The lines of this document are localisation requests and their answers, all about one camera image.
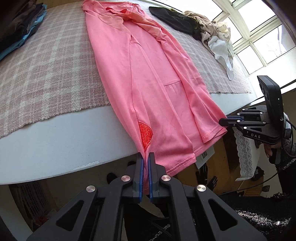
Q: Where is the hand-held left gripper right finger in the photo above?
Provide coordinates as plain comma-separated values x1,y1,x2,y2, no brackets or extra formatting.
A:
148,152,266,241

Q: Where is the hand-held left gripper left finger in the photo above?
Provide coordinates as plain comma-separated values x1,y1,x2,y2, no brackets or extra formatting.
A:
26,152,145,241

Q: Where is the pink t-shirt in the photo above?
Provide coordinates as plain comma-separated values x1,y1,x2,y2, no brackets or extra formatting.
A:
82,0,228,186

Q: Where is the person's right forearm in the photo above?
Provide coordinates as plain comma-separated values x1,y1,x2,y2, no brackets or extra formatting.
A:
276,137,296,202

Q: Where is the stack of folded dark clothes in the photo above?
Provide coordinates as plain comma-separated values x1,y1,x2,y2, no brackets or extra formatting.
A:
0,3,48,61

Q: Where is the person's right hand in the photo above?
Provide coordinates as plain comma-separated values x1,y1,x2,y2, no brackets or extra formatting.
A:
265,143,282,161

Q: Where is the white lace cloth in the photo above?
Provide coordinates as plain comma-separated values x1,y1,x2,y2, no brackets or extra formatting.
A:
232,130,258,182

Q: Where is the white paper sheet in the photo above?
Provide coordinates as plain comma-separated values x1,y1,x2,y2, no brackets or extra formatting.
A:
195,148,215,169

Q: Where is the white shirt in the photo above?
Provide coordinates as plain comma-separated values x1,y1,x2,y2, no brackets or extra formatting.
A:
208,37,235,80

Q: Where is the cream garment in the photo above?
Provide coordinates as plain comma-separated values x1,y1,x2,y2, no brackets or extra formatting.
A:
216,21,232,44

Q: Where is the beige knitted sweater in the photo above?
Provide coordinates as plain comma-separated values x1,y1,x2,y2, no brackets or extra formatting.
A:
183,10,226,50

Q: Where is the person's black sweater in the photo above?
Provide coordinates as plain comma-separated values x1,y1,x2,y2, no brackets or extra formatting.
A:
217,192,296,241

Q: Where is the black garment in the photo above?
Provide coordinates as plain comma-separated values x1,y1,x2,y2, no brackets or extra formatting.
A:
149,6,201,41

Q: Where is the white plastic basket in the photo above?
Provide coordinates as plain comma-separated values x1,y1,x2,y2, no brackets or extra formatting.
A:
9,181,47,232

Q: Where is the pink plaid blanket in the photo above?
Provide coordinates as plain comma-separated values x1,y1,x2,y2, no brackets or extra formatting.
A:
0,0,252,139

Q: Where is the dark folded garment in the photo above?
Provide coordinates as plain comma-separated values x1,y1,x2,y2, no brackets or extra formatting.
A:
0,2,44,49

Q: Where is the black cable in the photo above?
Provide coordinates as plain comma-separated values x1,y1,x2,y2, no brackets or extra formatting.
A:
217,116,296,196

